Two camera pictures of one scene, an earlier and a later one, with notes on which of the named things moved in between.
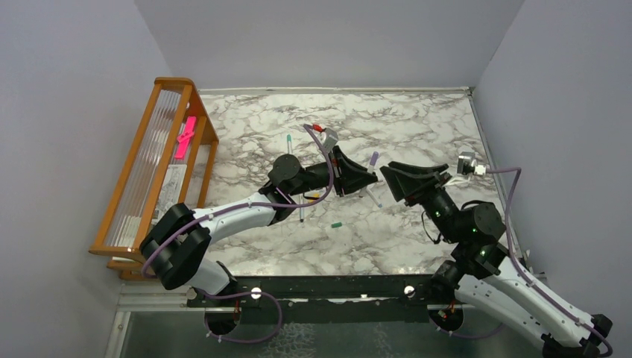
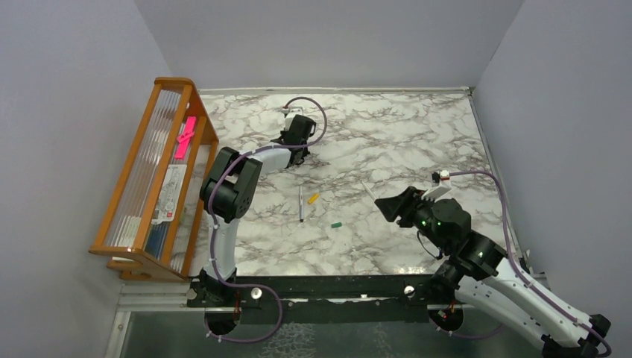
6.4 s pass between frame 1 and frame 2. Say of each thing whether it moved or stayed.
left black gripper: moved
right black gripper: moved
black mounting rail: stayed
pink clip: stayed
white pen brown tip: stayed
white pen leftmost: stayed
